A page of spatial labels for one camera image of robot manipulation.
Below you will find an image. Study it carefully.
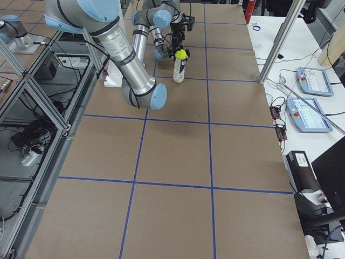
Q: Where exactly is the clear tennis ball can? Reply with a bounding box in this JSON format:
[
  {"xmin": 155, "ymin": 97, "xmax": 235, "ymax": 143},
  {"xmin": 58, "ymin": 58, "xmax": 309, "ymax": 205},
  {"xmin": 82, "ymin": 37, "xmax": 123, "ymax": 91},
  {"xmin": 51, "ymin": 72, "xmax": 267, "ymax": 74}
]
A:
[{"xmin": 173, "ymin": 59, "xmax": 188, "ymax": 83}]

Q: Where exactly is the black monitor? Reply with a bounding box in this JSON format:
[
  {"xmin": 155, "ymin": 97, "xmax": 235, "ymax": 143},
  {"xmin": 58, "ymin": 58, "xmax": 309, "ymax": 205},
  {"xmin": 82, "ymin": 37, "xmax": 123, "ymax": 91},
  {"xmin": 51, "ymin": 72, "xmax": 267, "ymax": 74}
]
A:
[{"xmin": 312, "ymin": 137, "xmax": 344, "ymax": 210}]

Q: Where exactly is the far blue teach pendant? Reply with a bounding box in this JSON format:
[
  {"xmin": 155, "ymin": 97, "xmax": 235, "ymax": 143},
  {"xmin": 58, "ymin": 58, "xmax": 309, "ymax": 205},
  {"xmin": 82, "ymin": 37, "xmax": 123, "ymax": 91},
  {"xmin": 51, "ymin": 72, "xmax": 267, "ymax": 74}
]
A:
[{"xmin": 297, "ymin": 67, "xmax": 334, "ymax": 97}]

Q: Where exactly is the red cylinder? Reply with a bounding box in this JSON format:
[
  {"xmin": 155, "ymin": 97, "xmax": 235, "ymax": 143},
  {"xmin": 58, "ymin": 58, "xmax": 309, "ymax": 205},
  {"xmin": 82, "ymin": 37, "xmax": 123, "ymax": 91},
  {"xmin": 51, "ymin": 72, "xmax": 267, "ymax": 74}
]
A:
[{"xmin": 245, "ymin": 0, "xmax": 256, "ymax": 24}]

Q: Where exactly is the aluminium frame rack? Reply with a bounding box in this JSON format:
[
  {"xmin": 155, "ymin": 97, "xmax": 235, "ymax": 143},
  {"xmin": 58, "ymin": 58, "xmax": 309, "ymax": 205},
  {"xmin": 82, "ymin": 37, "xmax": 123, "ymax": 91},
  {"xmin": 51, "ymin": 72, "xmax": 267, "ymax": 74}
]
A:
[{"xmin": 1, "ymin": 32, "xmax": 103, "ymax": 258}]

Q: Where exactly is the white power strip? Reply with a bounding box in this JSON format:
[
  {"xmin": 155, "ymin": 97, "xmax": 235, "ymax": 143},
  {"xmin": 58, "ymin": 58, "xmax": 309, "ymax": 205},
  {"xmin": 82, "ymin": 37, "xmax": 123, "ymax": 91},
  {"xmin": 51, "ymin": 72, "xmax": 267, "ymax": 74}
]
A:
[{"xmin": 21, "ymin": 150, "xmax": 39, "ymax": 166}]

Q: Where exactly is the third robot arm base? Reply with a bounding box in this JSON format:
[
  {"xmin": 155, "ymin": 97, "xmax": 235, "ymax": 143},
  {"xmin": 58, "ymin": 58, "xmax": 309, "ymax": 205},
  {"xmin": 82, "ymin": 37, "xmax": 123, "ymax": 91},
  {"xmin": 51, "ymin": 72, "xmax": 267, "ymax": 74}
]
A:
[{"xmin": 1, "ymin": 15, "xmax": 45, "ymax": 54}]

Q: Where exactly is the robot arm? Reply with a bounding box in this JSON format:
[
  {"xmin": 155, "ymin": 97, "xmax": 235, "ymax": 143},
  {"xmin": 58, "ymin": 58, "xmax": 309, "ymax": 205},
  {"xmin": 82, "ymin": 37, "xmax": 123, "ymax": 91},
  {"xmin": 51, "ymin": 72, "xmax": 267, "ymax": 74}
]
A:
[
  {"xmin": 44, "ymin": 1, "xmax": 195, "ymax": 110},
  {"xmin": 132, "ymin": 1, "xmax": 191, "ymax": 62}
]

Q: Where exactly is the near blue teach pendant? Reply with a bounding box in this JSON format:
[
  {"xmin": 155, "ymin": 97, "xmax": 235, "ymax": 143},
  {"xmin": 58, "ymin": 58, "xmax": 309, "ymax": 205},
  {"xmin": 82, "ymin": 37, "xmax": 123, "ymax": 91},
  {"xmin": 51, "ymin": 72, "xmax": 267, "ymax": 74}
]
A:
[{"xmin": 286, "ymin": 98, "xmax": 333, "ymax": 133}]

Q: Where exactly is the black box with label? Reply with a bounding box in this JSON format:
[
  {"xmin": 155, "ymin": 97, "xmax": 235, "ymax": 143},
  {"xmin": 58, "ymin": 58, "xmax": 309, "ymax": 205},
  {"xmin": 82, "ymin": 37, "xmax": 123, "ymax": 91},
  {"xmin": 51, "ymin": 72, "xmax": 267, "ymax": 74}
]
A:
[{"xmin": 286, "ymin": 151, "xmax": 321, "ymax": 193}]

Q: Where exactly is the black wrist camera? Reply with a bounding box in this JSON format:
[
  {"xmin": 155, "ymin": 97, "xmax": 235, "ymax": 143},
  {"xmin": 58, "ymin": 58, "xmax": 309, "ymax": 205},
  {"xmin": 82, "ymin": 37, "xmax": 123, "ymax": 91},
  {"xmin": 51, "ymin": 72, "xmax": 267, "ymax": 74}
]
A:
[{"xmin": 182, "ymin": 13, "xmax": 195, "ymax": 32}]

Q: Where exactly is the aluminium frame post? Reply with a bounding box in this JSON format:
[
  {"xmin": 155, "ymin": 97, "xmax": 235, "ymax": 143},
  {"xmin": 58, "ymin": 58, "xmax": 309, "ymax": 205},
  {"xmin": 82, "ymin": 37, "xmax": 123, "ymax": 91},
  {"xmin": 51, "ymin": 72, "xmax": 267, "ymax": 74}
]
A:
[{"xmin": 258, "ymin": 0, "xmax": 306, "ymax": 85}]

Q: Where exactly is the blue teach pendant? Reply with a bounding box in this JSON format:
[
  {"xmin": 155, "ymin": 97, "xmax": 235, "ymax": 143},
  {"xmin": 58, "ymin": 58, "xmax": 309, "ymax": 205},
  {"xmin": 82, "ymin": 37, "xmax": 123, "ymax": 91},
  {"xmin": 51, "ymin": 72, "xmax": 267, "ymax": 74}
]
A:
[
  {"xmin": 297, "ymin": 67, "xmax": 334, "ymax": 97},
  {"xmin": 286, "ymin": 98, "xmax": 333, "ymax": 133}
]

